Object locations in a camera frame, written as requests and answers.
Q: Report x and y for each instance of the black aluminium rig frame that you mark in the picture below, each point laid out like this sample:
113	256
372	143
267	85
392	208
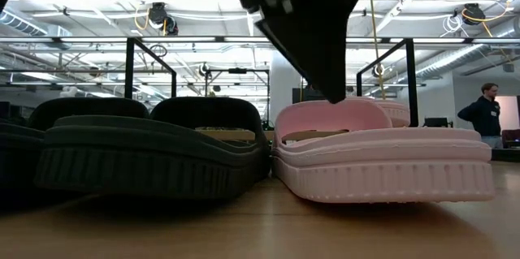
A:
505	155

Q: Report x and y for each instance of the dark rectangular panel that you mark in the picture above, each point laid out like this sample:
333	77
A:
302	96

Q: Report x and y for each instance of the white robot figure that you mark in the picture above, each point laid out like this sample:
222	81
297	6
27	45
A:
69	91

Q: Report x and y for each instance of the person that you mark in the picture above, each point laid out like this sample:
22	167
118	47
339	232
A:
483	117

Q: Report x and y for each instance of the pink rubber slide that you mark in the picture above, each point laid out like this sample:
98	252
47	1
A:
386	165
396	110

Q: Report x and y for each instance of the small black metal gantry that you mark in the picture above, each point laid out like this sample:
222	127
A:
237	71

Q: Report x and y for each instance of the silver ventilation duct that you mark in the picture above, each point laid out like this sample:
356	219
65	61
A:
467	58
24	25

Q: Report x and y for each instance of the black rubber slide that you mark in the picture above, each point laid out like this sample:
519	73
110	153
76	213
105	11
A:
81	106
154	161

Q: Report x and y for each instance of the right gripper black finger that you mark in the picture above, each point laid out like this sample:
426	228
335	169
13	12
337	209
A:
325	48

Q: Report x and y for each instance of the wooden shelf with black frame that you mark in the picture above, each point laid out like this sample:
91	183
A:
410	88

